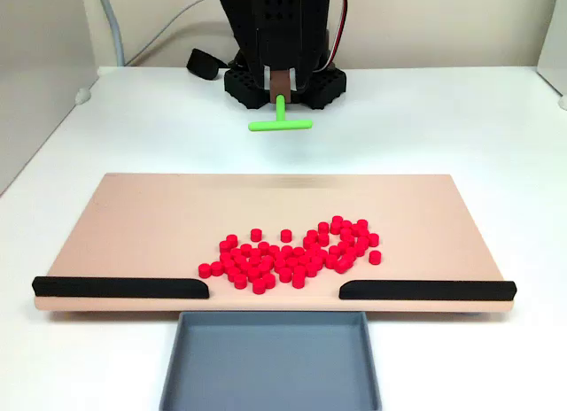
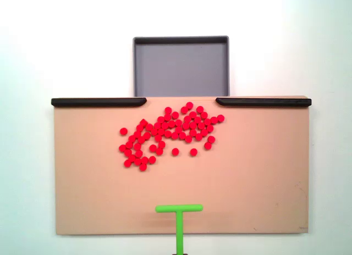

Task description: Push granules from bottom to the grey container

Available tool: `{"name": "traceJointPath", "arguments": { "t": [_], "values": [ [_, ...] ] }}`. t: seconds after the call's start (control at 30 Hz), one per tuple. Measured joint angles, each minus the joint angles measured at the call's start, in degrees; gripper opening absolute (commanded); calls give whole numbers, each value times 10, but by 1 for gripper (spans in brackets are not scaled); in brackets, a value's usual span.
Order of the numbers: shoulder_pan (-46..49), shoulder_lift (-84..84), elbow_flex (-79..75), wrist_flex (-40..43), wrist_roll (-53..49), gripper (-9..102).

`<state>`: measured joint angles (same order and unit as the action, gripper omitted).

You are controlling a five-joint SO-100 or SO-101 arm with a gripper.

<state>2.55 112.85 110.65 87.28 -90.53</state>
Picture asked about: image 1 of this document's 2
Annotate green T-shaped pusher tool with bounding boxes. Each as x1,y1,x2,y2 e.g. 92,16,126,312
247,69,314,133

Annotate heap of red granules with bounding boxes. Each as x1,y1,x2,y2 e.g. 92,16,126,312
219,214,371,286

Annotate pink flat board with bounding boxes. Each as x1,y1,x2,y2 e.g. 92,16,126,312
34,173,515,314

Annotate grey side panel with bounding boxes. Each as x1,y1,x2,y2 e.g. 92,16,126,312
0,0,99,195

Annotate white side panel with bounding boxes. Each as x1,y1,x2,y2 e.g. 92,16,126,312
536,0,567,97

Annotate grey shallow tray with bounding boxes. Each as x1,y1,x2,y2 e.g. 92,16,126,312
159,311,383,411

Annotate red white black wires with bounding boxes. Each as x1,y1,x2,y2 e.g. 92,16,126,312
316,0,349,72

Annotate black strap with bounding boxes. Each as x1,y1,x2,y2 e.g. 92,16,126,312
185,48,229,81

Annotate thin white cable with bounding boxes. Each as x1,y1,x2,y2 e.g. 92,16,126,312
125,0,222,67

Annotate thick white cable conduit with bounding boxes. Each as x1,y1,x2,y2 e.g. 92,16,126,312
95,0,127,67

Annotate black board edge rail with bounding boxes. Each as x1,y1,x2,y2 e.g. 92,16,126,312
338,279,517,302
31,275,210,300

